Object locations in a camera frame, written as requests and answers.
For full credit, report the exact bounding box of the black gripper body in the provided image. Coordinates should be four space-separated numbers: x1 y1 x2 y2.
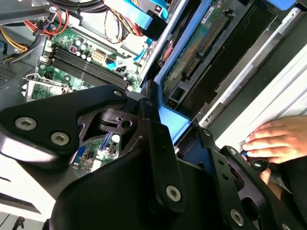
44 148 232 230

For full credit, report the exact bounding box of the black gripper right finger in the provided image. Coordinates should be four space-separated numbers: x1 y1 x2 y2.
197 126 307 230

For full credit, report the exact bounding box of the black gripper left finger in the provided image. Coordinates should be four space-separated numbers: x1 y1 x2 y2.
0 80 189 214

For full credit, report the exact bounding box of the round black tool blue ring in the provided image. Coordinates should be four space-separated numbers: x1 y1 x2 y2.
241 149 271 173

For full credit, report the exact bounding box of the hard disk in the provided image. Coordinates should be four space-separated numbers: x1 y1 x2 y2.
153 0 298 147

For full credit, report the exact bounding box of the person's hand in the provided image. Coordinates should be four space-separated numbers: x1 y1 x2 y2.
242 116 307 166

